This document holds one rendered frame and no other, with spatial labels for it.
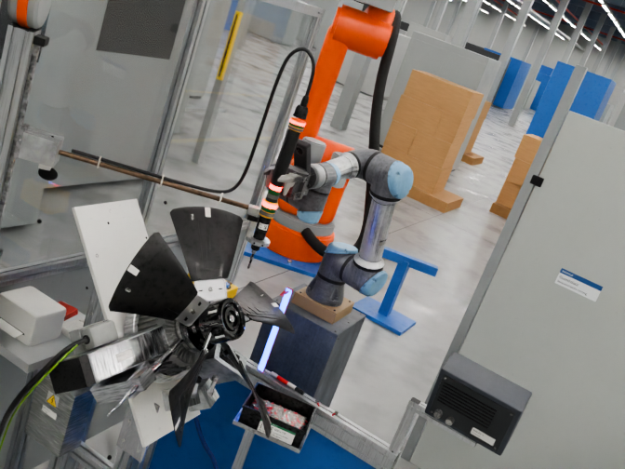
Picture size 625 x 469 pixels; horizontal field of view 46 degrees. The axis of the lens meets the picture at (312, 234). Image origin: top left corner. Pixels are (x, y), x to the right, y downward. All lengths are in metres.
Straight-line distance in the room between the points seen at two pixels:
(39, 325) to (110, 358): 0.49
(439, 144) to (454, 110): 0.49
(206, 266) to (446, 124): 8.04
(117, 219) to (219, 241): 0.31
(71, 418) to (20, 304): 0.38
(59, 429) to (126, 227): 0.63
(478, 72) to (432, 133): 2.71
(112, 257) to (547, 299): 2.21
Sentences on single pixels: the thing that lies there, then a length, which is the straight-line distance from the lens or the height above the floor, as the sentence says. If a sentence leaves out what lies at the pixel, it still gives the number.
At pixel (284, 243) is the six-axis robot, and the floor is 0.15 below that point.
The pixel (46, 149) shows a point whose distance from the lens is 2.01.
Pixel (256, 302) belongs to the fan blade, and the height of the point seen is 1.18.
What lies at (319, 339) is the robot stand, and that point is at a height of 0.95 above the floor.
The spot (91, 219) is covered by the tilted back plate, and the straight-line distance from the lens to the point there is 2.14.
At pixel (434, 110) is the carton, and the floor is 1.20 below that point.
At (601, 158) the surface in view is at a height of 1.85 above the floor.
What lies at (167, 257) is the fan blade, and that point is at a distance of 1.91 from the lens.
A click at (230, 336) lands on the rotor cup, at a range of 2.02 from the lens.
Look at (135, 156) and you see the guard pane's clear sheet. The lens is 2.69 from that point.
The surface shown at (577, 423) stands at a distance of 3.83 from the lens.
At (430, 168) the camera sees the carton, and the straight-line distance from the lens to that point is 10.03.
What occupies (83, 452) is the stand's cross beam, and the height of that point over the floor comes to 0.58.
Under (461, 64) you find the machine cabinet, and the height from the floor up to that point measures 1.80.
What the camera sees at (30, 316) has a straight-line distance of 2.35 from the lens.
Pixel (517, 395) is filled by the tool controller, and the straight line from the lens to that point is 2.27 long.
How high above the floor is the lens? 2.11
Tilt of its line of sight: 18 degrees down
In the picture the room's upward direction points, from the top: 20 degrees clockwise
